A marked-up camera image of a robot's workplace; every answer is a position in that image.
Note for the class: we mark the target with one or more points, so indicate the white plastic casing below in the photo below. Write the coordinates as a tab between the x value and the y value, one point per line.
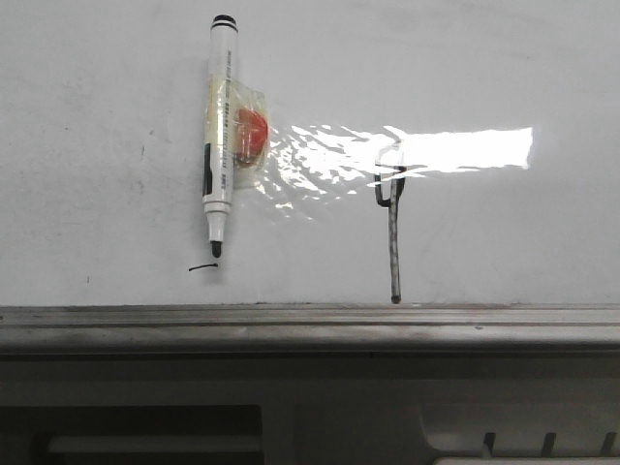
311	410

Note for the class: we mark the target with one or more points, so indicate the red round magnet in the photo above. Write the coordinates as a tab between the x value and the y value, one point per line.
251	132

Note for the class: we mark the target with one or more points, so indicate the white whiteboard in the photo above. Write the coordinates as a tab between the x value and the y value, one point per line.
505	113

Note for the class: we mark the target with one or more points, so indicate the white black whiteboard marker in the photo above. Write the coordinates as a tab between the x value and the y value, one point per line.
218	177

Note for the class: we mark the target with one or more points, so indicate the grey aluminium whiteboard frame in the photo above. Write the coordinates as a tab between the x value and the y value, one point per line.
307	328

